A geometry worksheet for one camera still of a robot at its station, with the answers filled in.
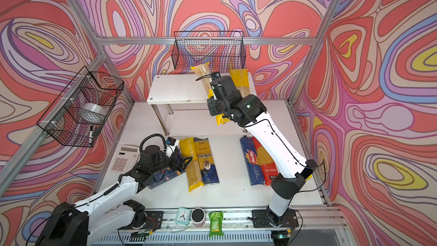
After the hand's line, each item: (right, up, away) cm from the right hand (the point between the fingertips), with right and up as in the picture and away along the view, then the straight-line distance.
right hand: (217, 104), depth 69 cm
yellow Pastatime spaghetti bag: (-12, -34, +15) cm, 39 cm away
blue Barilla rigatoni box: (-25, -32, +6) cm, 41 cm away
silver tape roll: (-54, -1, +5) cm, 54 cm away
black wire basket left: (-62, -5, +5) cm, 62 cm away
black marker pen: (-54, -14, +3) cm, 56 cm away
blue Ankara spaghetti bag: (-6, -28, +20) cm, 35 cm away
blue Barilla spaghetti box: (+19, -30, +18) cm, 39 cm away
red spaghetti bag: (+27, -31, +18) cm, 44 cm away
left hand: (-15, -23, +14) cm, 31 cm away
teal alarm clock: (-15, -49, +4) cm, 51 cm away
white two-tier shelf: (-26, +3, +50) cm, 56 cm away
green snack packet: (0, -50, +3) cm, 50 cm away
